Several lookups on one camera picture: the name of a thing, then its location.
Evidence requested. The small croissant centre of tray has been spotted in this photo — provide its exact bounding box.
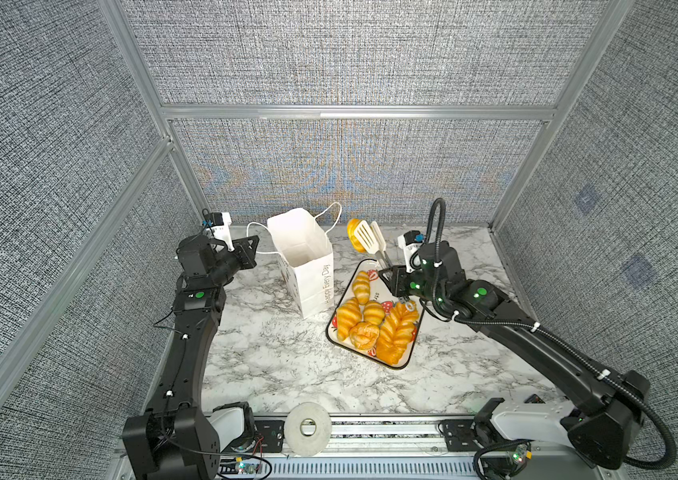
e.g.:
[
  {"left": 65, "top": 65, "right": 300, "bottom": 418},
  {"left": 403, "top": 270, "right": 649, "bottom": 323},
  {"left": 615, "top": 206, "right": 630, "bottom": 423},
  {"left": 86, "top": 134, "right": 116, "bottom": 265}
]
[{"left": 363, "top": 301, "right": 386, "bottom": 326}]

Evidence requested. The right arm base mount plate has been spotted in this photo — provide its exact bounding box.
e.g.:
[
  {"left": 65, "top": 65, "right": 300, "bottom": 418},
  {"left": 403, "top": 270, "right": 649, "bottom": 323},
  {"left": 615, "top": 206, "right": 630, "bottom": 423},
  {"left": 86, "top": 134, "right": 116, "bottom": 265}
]
[{"left": 437, "top": 417, "right": 507, "bottom": 453}]

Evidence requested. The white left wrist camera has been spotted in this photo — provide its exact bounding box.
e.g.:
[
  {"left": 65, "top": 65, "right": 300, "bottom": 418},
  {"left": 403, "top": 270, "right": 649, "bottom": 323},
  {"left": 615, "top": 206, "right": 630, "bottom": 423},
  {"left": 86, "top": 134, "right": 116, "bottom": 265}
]
[{"left": 201, "top": 209, "right": 235, "bottom": 251}]

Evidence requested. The small circuit board right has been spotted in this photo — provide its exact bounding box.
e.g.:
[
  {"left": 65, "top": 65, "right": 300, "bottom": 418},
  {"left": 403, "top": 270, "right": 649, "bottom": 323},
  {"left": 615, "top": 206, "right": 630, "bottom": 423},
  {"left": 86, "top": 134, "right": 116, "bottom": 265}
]
[{"left": 500, "top": 441, "right": 532, "bottom": 478}]

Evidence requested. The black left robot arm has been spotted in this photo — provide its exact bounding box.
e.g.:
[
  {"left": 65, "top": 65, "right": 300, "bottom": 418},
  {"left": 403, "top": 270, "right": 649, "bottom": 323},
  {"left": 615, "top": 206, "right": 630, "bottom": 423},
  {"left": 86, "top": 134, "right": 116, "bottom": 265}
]
[{"left": 122, "top": 234, "right": 259, "bottom": 479}]

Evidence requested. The white tape roll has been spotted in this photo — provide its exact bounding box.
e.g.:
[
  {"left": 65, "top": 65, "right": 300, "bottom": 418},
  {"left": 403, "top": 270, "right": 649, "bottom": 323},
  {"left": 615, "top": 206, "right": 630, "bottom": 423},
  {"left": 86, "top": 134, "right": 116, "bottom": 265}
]
[{"left": 284, "top": 402, "right": 332, "bottom": 457}]

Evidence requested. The small green circuit board left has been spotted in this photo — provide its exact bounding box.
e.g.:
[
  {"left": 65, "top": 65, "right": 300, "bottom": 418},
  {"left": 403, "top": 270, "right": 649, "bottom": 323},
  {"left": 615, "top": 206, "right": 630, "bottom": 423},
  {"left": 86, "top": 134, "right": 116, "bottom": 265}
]
[{"left": 218, "top": 457, "right": 261, "bottom": 477}]

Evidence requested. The croissant upper left of tray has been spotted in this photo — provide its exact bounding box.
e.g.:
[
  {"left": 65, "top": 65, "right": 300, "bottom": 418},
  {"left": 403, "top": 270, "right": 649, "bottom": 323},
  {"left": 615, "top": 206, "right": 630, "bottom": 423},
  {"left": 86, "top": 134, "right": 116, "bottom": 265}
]
[{"left": 351, "top": 271, "right": 371, "bottom": 305}]

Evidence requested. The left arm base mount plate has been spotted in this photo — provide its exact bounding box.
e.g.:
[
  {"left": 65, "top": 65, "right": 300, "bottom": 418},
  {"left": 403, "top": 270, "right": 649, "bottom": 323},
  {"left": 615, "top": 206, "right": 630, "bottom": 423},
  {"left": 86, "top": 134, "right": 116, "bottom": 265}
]
[{"left": 223, "top": 417, "right": 285, "bottom": 454}]

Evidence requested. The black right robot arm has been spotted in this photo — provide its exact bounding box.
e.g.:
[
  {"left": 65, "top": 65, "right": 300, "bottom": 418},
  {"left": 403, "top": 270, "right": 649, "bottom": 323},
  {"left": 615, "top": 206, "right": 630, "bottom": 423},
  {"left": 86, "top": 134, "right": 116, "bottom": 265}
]
[{"left": 382, "top": 198, "right": 678, "bottom": 470}]

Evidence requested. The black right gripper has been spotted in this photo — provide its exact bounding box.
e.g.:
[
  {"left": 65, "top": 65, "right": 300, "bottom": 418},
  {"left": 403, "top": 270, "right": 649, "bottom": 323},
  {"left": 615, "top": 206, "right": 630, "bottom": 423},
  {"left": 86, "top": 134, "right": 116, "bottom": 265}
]
[{"left": 378, "top": 263, "right": 449, "bottom": 309}]

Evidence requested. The aluminium front rail frame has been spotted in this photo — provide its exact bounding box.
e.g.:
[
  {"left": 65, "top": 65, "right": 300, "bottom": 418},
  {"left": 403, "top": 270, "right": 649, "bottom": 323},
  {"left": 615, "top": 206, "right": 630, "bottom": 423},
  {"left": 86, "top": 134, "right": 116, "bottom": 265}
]
[{"left": 104, "top": 413, "right": 628, "bottom": 480}]

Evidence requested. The croissant top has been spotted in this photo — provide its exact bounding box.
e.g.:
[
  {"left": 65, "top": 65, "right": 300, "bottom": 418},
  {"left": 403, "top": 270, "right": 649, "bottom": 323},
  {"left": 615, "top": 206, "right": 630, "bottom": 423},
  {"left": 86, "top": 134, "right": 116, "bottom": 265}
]
[{"left": 347, "top": 218, "right": 366, "bottom": 254}]

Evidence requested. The black tv remote control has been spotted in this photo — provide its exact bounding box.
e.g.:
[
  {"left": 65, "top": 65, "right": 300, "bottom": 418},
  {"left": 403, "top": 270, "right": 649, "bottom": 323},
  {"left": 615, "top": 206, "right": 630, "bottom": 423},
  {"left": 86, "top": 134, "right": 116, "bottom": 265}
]
[{"left": 524, "top": 394, "right": 545, "bottom": 404}]

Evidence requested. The white paper gift bag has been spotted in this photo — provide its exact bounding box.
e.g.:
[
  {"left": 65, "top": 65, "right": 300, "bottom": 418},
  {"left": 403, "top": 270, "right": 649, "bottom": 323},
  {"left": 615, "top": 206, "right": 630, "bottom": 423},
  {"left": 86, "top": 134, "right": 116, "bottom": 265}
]
[{"left": 262, "top": 202, "right": 343, "bottom": 318}]

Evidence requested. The round bun bottom left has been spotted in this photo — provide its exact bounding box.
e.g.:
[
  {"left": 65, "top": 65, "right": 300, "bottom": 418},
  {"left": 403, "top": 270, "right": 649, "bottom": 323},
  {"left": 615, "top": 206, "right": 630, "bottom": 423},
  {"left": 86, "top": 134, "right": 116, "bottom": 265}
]
[{"left": 349, "top": 322, "right": 380, "bottom": 351}]

